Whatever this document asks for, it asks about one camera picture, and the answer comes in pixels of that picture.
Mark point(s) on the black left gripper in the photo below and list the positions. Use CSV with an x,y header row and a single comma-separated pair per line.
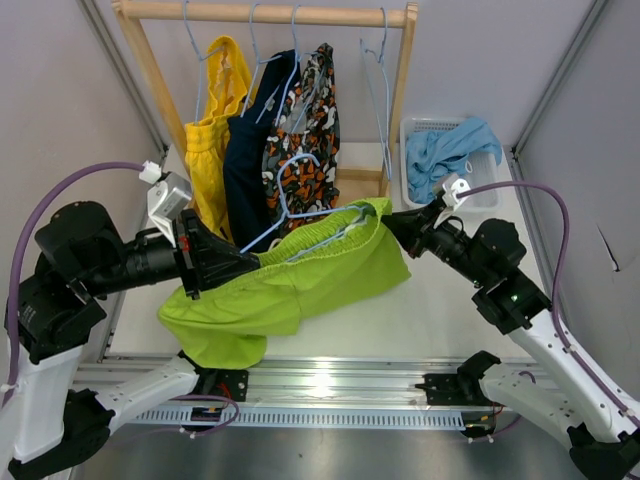
x,y
202,253

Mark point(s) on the aluminium mounting rail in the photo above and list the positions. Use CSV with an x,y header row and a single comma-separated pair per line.
x,y
316,382

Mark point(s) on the camouflage patterned shorts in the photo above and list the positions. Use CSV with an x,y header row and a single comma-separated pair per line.
x,y
307,188

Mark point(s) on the blue hanger of camouflage shorts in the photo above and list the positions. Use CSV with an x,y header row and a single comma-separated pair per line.
x,y
300,65

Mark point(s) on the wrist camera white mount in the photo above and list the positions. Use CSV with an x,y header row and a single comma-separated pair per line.
x,y
169,194
448,191

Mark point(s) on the light blue shorts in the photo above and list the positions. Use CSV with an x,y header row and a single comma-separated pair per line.
x,y
431,155

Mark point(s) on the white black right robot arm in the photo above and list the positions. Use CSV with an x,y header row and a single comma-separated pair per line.
x,y
589,413

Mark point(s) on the blue hanger of green shorts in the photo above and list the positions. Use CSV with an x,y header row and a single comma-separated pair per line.
x,y
285,200

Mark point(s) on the navy blue shorts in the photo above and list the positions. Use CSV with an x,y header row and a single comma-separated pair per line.
x,y
242,167

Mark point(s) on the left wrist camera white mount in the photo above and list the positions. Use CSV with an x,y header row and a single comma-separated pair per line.
x,y
169,194

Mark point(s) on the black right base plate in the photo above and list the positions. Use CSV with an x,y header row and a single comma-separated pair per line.
x,y
448,389

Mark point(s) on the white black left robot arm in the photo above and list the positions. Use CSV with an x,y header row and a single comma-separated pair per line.
x,y
49,426

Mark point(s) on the slotted grey cable duct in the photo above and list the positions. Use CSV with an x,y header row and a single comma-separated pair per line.
x,y
412,419

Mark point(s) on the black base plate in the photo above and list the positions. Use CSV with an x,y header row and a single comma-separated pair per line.
x,y
226,383
448,389

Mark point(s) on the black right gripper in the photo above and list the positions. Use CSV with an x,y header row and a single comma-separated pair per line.
x,y
414,229

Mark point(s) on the yellow shorts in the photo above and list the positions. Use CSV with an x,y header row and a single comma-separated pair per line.
x,y
228,85

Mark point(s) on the blue hanger of navy shorts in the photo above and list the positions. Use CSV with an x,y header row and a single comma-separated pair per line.
x,y
260,65

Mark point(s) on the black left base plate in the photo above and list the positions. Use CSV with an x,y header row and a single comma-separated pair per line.
x,y
226,383

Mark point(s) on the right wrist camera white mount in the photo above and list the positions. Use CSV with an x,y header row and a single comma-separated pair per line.
x,y
448,191

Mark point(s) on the lime green shorts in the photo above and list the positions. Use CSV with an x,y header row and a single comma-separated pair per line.
x,y
344,258

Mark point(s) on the blue hanger of yellow shorts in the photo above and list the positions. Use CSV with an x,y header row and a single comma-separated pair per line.
x,y
202,65

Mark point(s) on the wooden clothes rack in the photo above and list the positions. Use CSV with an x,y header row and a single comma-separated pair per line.
x,y
131,14

